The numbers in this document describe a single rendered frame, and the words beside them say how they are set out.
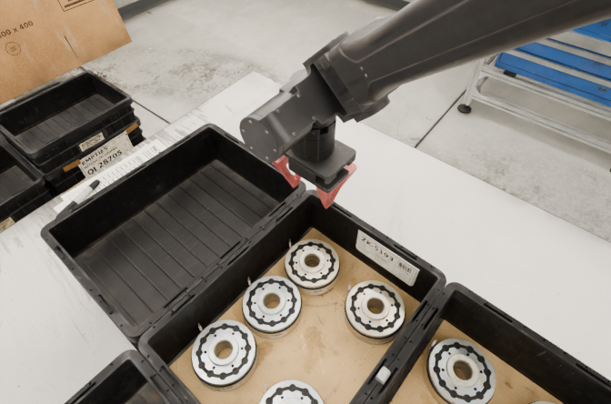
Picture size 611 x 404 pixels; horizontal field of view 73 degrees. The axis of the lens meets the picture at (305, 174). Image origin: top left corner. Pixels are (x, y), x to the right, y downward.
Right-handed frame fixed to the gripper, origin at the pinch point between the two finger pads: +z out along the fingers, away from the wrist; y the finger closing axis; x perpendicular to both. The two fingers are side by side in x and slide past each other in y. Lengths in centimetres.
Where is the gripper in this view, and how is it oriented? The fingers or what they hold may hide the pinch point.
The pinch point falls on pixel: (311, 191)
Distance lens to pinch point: 61.8
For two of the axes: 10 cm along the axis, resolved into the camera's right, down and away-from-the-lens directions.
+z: 0.0, 6.8, 7.3
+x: 6.4, -5.6, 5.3
